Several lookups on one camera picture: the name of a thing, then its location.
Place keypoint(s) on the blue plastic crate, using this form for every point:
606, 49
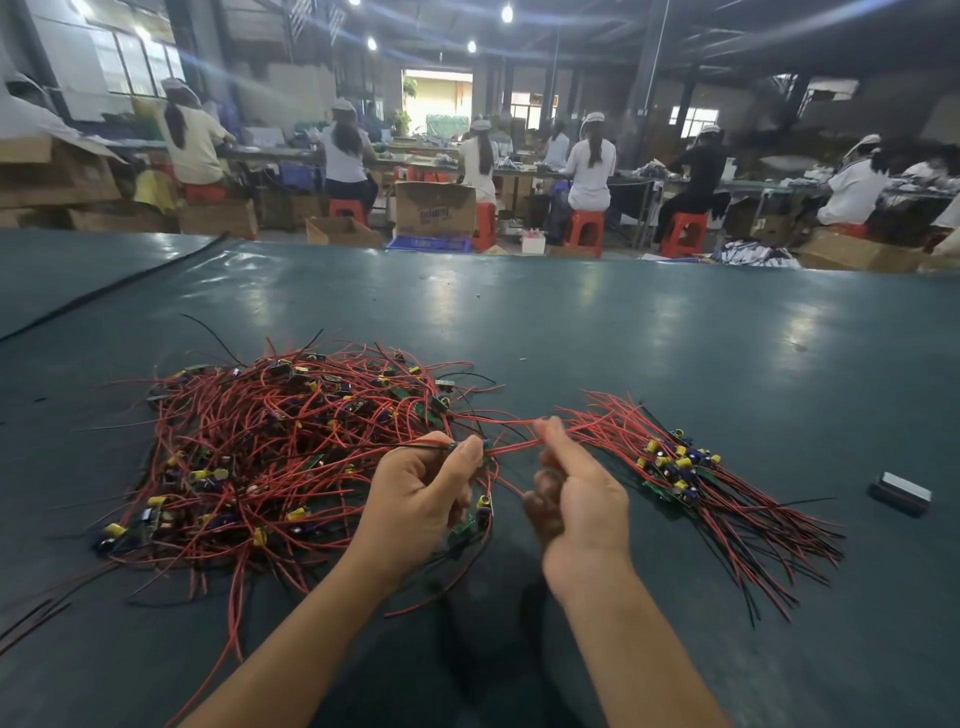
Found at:
429, 243

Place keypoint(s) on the dark green table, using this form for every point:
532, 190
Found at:
780, 360

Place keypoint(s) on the small black grey block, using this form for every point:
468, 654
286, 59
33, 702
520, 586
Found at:
902, 492

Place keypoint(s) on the person's right hand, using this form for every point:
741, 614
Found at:
582, 518

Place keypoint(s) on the heap of black white items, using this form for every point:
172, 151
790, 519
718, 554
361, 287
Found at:
758, 254

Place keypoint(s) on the grid window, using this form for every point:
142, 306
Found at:
135, 60

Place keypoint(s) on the person's left forearm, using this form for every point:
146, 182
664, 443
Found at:
293, 653

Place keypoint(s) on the person's left hand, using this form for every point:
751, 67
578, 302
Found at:
405, 518

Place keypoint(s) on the red plastic stool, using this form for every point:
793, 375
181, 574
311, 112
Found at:
585, 233
849, 231
686, 236
485, 227
347, 210
204, 192

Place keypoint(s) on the person's right forearm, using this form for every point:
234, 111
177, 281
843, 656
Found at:
638, 660

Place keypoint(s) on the large open cardboard box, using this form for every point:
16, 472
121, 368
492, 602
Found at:
53, 170

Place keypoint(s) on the yellow sack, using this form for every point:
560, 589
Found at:
155, 191

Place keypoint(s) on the round ceiling lamp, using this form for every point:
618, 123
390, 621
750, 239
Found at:
507, 12

